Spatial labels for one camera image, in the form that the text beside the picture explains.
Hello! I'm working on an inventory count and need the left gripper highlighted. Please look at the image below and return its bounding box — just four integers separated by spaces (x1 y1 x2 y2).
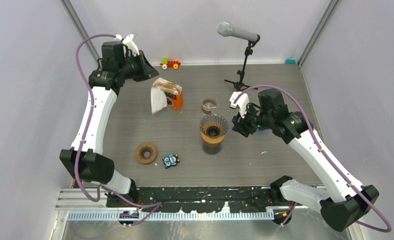
119 50 159 83

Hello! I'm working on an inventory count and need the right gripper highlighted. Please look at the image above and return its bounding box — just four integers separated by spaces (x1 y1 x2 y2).
232 101 273 137

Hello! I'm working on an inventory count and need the white paper coffee filter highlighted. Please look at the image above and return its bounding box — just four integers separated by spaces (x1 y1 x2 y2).
150 86 167 115

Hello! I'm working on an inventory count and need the grey ribbed dripper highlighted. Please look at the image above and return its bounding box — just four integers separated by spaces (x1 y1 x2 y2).
199 113 229 139

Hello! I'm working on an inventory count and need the dark glass carafe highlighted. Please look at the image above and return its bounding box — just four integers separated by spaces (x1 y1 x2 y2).
202 141 222 155

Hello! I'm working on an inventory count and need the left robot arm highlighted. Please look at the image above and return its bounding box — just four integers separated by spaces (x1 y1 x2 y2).
60 39 159 207

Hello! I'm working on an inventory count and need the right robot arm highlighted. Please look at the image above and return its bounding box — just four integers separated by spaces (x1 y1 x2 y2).
229 88 379 232

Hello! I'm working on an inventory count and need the orange coffee filter bag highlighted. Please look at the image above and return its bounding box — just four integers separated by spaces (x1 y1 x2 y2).
152 77 183 111

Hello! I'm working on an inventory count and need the toy train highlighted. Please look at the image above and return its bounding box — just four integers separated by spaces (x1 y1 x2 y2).
159 58 181 70

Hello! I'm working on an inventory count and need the black microphone tripod stand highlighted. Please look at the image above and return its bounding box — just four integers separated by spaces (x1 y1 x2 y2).
224 41 258 92

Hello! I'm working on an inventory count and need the glass carafe with wooden collar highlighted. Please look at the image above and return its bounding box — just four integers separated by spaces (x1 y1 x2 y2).
201 97 218 115

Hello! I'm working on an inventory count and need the teal block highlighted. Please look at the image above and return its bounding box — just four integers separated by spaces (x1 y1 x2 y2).
285 58 296 65

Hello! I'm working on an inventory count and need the blue owl toy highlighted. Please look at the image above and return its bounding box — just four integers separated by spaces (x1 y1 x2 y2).
163 154 180 169

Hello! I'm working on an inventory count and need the grey microphone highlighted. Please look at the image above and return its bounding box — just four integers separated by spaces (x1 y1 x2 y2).
217 22 260 43

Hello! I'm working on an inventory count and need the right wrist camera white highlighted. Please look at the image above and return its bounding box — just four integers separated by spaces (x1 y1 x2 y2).
229 91 249 110

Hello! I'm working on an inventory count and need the dark wooden dripper ring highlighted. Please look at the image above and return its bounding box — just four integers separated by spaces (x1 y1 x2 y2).
134 142 158 165

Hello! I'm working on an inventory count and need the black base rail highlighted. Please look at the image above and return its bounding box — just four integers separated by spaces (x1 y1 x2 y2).
125 186 294 214

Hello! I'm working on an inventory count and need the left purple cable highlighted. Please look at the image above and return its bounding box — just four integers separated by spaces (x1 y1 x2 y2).
74 33 163 226

